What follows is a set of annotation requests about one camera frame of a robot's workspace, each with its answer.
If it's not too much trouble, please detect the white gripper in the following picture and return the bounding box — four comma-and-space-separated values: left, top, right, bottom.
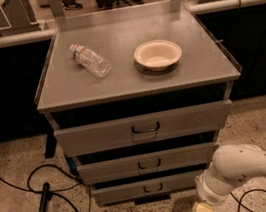
192, 164, 235, 212

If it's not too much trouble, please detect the grey drawer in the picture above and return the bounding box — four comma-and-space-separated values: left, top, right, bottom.
77, 142, 218, 185
54, 99, 232, 157
92, 170, 202, 206

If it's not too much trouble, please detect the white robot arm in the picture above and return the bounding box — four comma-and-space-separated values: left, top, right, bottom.
192, 144, 266, 212

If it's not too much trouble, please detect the grey drawer cabinet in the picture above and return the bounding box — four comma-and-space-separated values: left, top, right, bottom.
21, 0, 262, 212

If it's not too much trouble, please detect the white paper bowl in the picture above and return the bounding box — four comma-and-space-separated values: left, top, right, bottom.
133, 40, 182, 71

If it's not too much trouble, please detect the clear plastic water bottle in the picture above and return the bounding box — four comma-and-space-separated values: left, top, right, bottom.
69, 44, 112, 78

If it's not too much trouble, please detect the person's black sneaker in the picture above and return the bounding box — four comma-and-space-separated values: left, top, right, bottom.
63, 2, 83, 11

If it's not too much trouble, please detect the black cable right floor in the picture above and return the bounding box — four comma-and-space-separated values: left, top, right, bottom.
230, 185, 266, 212

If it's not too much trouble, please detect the black cable floor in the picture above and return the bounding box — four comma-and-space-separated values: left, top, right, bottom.
0, 146, 96, 212
230, 185, 266, 212

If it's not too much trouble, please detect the black cable left floor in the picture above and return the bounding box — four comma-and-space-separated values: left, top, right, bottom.
0, 146, 96, 212

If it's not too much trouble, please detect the white horizontal rail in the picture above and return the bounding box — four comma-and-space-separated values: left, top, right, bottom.
0, 0, 266, 48

